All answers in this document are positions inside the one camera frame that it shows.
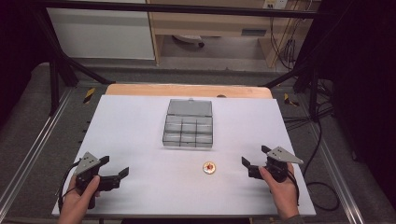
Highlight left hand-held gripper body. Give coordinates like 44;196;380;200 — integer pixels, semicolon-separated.
74;151;121;210

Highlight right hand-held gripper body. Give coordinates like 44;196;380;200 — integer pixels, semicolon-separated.
248;146;304;184

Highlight person's right hand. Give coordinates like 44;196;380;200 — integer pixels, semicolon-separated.
259;162;301;220

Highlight person's left hand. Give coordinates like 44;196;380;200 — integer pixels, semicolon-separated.
58;175;102;219

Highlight yellow black tape marker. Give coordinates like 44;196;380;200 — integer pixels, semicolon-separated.
82;87;96;105
283;92;301;107

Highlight clear plastic compartment box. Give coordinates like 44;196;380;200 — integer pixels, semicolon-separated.
162;97;215;148

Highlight black metal stand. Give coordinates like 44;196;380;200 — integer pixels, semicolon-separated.
262;8;335;123
31;8;116;117

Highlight white cabinet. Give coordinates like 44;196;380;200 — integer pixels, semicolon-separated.
46;0;156;61

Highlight office chair base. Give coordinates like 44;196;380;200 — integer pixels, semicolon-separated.
172;34;206;49

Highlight light wooden desk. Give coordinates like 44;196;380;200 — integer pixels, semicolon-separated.
146;0;321;68

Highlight left hand-held gripper cable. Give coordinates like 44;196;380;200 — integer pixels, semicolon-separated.
57;160;82;214

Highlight hand-held gripper cable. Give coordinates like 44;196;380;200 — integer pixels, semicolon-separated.
57;160;82;214
288;119;341;213

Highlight right hand-held gripper cable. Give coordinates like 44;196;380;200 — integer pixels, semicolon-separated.
288;119;341;213

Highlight aluminium rail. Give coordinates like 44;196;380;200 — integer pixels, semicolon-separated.
0;87;76;213
306;120;366;224

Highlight hanging black cables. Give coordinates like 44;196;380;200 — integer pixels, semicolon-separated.
269;8;302;71

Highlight wall power outlet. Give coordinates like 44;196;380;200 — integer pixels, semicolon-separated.
262;0;290;10

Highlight black metal frame bar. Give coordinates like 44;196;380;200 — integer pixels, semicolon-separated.
31;0;319;20

